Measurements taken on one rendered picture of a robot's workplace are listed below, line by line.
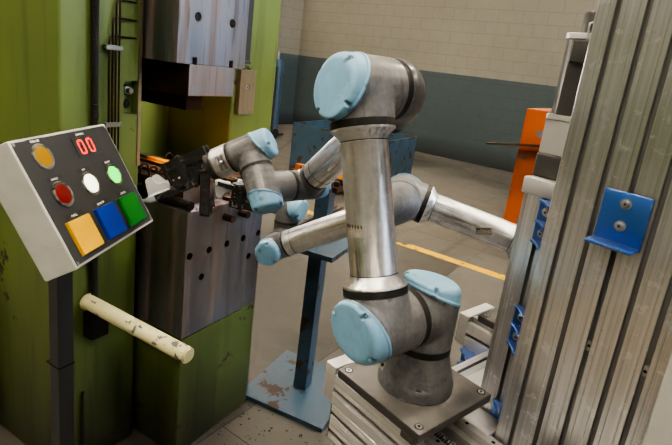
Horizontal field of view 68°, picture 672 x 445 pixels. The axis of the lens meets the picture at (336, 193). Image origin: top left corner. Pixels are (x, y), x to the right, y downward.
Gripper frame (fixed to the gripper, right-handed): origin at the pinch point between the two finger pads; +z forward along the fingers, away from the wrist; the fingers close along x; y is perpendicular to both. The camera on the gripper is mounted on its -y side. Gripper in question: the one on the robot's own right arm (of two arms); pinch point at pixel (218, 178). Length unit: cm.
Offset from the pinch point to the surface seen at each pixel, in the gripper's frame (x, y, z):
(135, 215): -44.3, 0.4, -14.8
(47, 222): -70, -5, -21
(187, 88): -12.5, -29.3, 3.1
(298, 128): 347, 34, 207
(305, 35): 798, -92, 523
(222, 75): 1.8, -33.9, 2.7
